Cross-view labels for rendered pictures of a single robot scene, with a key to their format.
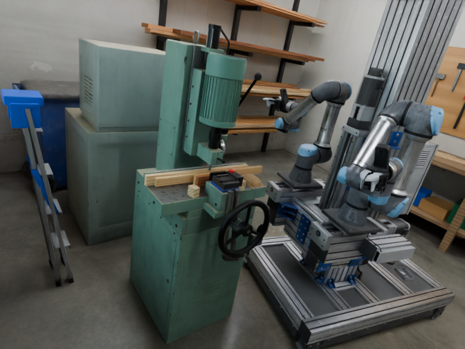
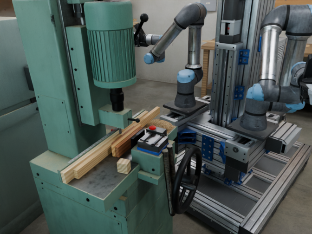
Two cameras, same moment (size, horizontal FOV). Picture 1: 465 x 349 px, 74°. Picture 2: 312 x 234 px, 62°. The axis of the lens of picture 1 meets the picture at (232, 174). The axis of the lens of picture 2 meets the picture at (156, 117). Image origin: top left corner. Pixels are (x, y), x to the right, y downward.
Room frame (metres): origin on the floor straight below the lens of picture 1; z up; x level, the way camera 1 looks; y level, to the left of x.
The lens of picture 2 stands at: (0.44, 0.31, 1.53)
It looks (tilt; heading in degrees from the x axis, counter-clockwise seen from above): 26 degrees down; 340
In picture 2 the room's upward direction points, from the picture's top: 2 degrees counter-clockwise
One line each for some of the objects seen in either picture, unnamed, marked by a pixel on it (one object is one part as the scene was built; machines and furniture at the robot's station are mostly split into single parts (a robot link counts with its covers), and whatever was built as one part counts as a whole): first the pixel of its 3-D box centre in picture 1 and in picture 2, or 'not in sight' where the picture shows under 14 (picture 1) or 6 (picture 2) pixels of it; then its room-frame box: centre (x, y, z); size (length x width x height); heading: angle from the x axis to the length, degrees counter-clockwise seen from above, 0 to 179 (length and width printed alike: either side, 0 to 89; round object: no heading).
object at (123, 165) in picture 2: (193, 191); (124, 165); (1.25, 0.16, 0.92); 0.04 x 0.03 x 0.05; 51
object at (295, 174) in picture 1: (302, 172); (185, 97); (1.93, -0.44, 0.87); 0.15 x 0.15 x 0.10
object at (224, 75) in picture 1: (222, 91); (112, 44); (1.46, 0.12, 1.35); 0.18 x 0.18 x 0.31
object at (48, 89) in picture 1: (60, 136); not in sight; (2.71, 1.65, 0.48); 0.64 x 0.54 x 0.97; 134
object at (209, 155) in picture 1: (210, 154); (115, 117); (1.48, 0.13, 1.03); 0.14 x 0.07 x 0.09; 41
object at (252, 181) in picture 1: (250, 178); (159, 123); (1.54, -0.10, 0.92); 0.14 x 0.09 x 0.04; 41
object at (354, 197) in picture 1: (362, 191); (258, 98); (1.49, -0.67, 0.98); 0.13 x 0.12 x 0.14; 53
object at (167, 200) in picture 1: (213, 194); (137, 157); (1.36, 0.07, 0.87); 0.61 x 0.30 x 0.06; 131
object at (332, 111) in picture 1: (328, 124); (194, 46); (2.02, -0.55, 1.19); 0.15 x 0.12 x 0.55; 131
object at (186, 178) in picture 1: (214, 174); (125, 135); (1.49, 0.09, 0.92); 0.65 x 0.02 x 0.04; 131
